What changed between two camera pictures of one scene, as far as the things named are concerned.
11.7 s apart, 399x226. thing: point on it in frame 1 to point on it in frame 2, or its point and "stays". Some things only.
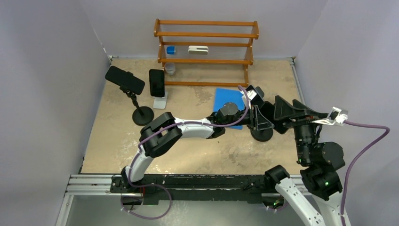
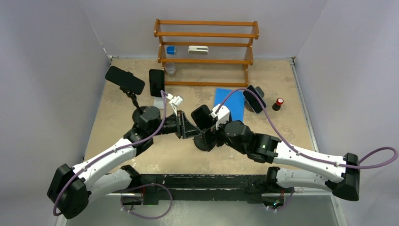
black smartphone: x=268 y=109 to x=202 y=117
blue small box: x=171 y=50 stays
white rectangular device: x=198 y=50 stays
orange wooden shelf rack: x=228 y=43 stays
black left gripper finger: x=261 y=122 to x=188 y=129
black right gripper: x=284 y=110 to x=215 y=133
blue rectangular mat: x=222 y=96 stays
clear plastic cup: x=170 y=68 stays
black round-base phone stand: x=261 y=131 to x=206 y=142
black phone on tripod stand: x=127 y=82 stays
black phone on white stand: x=157 y=82 stays
